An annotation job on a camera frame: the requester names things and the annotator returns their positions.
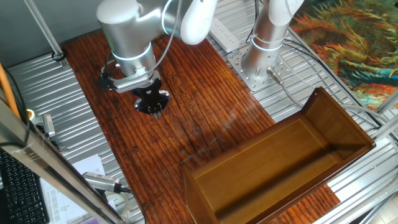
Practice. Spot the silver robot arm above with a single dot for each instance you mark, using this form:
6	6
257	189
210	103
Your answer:
130	37

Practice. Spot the clear tape roll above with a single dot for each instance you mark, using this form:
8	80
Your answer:
124	205

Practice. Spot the white power strip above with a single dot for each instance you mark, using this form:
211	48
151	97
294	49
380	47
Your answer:
227	39

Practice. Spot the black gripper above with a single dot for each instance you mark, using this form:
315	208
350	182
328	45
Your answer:
150	95

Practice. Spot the printed paper sheet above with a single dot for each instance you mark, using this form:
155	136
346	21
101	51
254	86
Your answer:
62	205

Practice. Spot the wood grain table mat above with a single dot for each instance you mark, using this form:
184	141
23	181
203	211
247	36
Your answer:
130	140

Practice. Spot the metal frame beam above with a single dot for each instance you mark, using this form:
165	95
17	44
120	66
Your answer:
46	161

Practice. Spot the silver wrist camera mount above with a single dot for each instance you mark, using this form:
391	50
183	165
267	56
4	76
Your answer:
130	84

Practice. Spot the slanted aluminium pole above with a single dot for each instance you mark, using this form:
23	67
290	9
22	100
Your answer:
46	34

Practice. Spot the colourful painted cloth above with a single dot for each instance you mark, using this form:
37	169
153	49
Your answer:
351	46

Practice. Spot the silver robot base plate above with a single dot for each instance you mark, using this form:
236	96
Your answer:
258	81

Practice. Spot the orange tube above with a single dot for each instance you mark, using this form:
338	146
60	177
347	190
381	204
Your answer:
7	90

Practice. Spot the aluminium frame strut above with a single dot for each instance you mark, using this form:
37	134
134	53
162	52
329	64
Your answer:
387	102

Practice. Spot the black keyboard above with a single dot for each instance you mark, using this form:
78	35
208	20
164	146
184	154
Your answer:
21	193

